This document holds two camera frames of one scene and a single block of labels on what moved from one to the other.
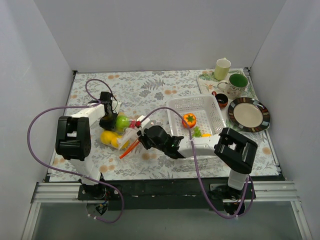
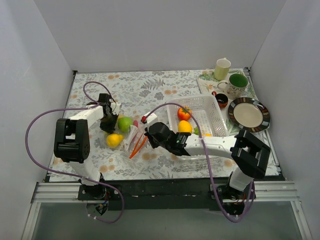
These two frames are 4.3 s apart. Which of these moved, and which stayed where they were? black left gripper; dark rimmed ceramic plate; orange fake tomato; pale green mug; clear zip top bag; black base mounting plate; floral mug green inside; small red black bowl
Moved: clear zip top bag; orange fake tomato
Stayed: black base mounting plate; small red black bowl; dark rimmed ceramic plate; pale green mug; floral mug green inside; black left gripper
